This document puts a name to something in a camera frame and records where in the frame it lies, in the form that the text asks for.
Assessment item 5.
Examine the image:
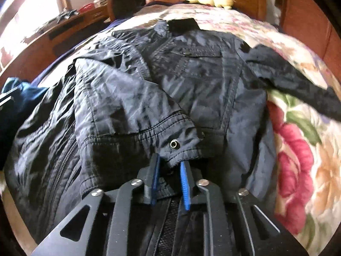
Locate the wooden chair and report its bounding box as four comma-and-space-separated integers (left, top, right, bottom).
107, 0, 146, 22

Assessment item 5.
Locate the floral bed blanket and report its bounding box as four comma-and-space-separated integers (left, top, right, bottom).
0, 3, 341, 256

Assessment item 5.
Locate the dark navy jacket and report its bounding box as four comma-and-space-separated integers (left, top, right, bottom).
3, 17, 341, 256

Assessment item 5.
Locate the wooden slatted wardrobe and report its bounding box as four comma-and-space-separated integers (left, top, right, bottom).
280, 0, 340, 79

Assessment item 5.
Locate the blue cloth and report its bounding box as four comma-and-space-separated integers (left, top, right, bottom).
1, 77, 47, 168

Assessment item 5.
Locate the wooden desk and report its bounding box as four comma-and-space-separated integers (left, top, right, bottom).
1, 6, 109, 86

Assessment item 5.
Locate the red basket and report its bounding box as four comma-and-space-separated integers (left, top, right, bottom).
78, 3, 95, 13

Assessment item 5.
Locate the navy bed sheet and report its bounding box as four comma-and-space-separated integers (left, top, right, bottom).
31, 17, 129, 87

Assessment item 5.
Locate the window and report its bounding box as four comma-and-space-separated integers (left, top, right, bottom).
1, 0, 59, 54

